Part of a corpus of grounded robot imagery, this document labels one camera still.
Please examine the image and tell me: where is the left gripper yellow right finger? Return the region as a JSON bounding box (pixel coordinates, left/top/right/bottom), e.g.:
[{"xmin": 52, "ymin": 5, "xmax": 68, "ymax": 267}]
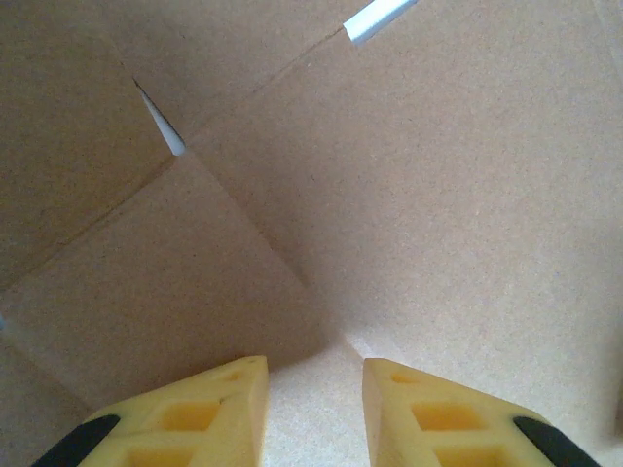
[{"xmin": 362, "ymin": 358, "xmax": 603, "ymax": 467}]

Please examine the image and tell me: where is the brown cardboard paper box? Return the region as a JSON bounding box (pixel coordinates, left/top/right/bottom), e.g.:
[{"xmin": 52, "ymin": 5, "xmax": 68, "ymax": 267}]
[{"xmin": 0, "ymin": 0, "xmax": 623, "ymax": 467}]

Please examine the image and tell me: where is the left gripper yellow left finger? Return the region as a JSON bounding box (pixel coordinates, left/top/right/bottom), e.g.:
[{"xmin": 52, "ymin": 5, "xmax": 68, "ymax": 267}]
[{"xmin": 31, "ymin": 354, "xmax": 270, "ymax": 467}]

